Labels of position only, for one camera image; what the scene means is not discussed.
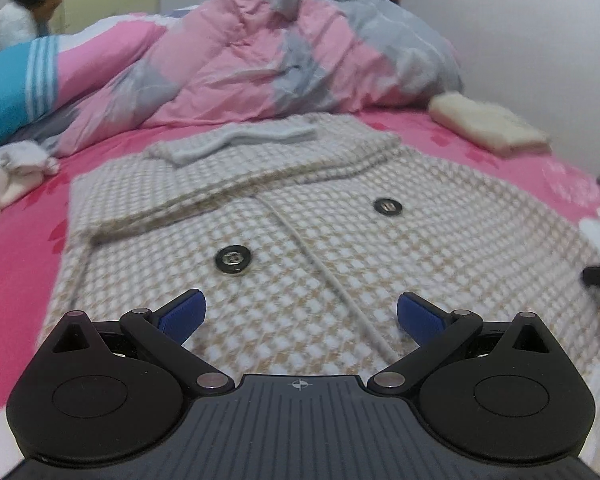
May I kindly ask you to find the beige white checked knit jacket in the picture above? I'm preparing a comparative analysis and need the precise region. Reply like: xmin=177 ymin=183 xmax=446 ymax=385
xmin=40 ymin=112 xmax=600 ymax=377

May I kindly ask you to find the folded cream garment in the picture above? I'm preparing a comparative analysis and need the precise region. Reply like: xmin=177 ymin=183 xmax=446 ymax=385
xmin=427 ymin=92 xmax=552 ymax=157

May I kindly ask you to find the cream fleece garment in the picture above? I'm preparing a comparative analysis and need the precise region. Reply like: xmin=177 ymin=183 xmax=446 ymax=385
xmin=0 ymin=162 xmax=47 ymax=232

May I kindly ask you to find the pink grey floral quilt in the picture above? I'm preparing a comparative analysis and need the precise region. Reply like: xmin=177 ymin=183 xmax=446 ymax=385
xmin=10 ymin=0 xmax=464 ymax=159

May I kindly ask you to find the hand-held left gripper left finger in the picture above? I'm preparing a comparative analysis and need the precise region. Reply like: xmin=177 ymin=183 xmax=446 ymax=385
xmin=49 ymin=288 xmax=231 ymax=394

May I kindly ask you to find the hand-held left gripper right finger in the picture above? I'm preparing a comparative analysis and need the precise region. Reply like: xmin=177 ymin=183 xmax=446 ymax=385
xmin=368 ymin=291 xmax=552 ymax=394

